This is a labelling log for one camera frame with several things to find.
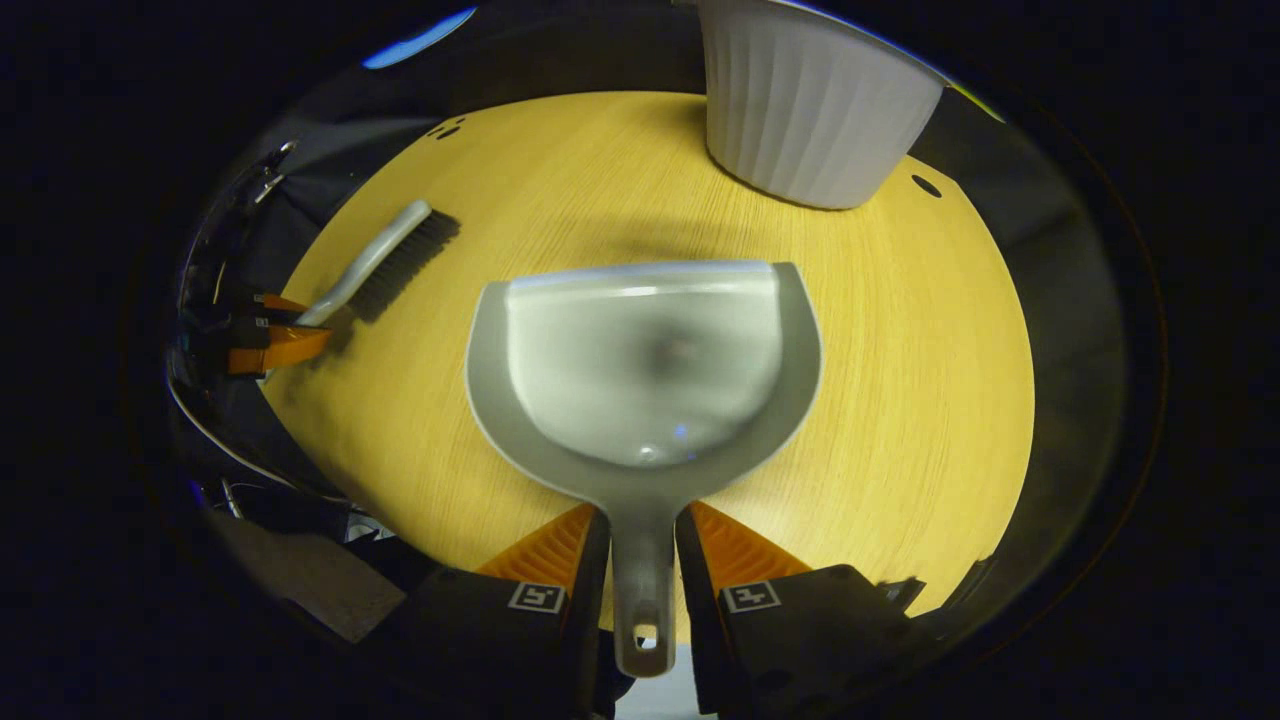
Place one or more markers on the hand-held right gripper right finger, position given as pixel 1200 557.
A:
pixel 700 600

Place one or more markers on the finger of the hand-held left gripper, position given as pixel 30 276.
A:
pixel 290 348
pixel 278 302

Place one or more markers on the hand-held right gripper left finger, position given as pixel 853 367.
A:
pixel 590 580

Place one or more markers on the small white broom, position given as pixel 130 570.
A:
pixel 370 262

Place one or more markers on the white plastic dustpan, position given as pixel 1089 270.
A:
pixel 640 370

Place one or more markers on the white ribbed garbage bin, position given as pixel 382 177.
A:
pixel 810 110

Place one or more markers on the yellow wooden desktop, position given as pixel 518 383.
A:
pixel 900 380

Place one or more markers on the person's grey trousers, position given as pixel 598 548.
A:
pixel 320 580

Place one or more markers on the black desk edge bracket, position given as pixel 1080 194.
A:
pixel 902 592
pixel 982 575

